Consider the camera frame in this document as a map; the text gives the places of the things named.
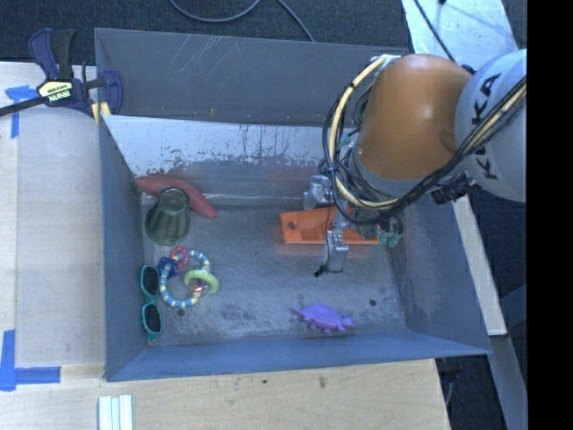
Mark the red-brown long rounded toy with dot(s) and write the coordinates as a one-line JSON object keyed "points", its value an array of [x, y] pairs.
{"points": [[203, 205]]}

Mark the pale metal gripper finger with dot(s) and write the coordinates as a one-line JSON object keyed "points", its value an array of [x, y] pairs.
{"points": [[336, 251], [317, 191]]}

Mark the grey metal bin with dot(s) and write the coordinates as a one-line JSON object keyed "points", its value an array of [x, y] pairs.
{"points": [[268, 285]]}

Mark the dark green cup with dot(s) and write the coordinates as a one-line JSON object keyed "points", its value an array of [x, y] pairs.
{"points": [[166, 220]]}

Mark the purple toy dinosaur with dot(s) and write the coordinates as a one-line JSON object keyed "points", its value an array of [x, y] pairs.
{"points": [[325, 316]]}

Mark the orange flat block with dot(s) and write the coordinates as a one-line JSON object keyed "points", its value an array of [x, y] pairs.
{"points": [[305, 227]]}

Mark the teal sunglasses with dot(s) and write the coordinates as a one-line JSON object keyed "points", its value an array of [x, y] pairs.
{"points": [[152, 320]]}

